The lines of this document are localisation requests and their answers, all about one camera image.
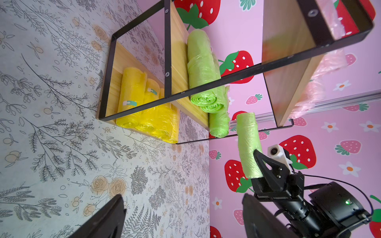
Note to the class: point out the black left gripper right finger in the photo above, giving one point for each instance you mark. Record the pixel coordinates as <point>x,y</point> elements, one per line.
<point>260,223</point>

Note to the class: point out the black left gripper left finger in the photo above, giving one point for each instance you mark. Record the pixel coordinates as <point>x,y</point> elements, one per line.
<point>108,222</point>

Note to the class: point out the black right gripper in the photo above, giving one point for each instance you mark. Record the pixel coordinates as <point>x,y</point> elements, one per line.
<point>287,193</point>

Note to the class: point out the green trash bag roll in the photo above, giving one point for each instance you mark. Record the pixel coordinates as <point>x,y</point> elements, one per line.
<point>219,124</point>
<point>198,43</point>
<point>248,142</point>
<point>217,101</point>

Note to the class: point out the pink trash bag roll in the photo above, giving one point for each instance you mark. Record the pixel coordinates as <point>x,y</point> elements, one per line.
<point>332,61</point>

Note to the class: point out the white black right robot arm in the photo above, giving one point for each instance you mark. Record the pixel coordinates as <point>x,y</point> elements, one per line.
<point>341,212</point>

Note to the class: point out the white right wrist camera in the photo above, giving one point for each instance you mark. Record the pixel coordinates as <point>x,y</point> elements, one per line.
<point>278,153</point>

